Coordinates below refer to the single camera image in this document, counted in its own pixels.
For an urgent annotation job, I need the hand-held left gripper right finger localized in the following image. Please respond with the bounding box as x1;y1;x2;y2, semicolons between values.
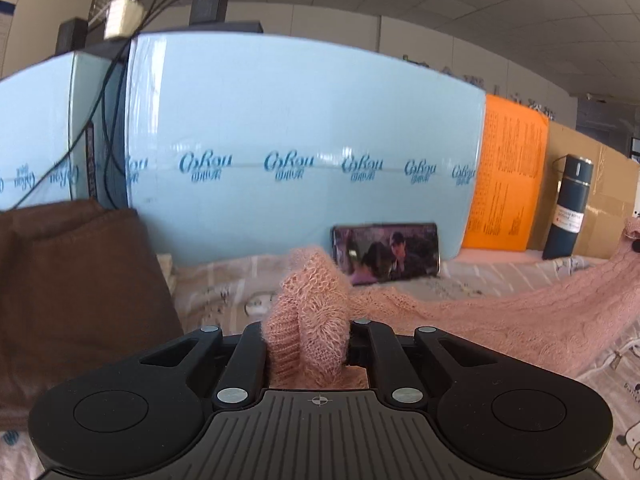
349;317;497;407

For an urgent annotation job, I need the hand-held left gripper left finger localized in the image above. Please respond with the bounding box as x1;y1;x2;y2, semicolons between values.
140;323;269;409

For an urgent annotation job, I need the pink knitted sweater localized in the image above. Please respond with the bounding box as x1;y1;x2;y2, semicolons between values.
262;216;640;392

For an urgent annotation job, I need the black smartphone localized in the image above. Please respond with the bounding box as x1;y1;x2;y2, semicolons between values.
330;222;441;287

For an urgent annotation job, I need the brown cloth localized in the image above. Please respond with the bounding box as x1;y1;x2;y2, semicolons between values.
0;197;186;432

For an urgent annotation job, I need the dark blue thermos bottle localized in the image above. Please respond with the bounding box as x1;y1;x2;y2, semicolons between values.
542;154;595;261

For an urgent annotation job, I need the large light blue foam board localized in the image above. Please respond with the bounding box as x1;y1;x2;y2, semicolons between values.
125;32;487;267

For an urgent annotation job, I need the cardboard box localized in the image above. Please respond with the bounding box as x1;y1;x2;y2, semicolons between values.
527;121;640;262

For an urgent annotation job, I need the small light blue foam board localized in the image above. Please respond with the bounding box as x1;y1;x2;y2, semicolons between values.
0;52;103;212

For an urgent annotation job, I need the black power adapter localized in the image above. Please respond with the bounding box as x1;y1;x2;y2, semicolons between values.
189;0;230;26

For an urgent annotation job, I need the white power adapter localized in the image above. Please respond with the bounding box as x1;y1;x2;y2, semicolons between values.
103;0;144;41

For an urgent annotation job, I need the small black box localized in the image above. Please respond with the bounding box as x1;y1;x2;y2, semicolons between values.
54;18;89;56

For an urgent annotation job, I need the black cable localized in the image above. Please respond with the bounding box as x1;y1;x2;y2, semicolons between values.
97;0;246;211
12;0;223;208

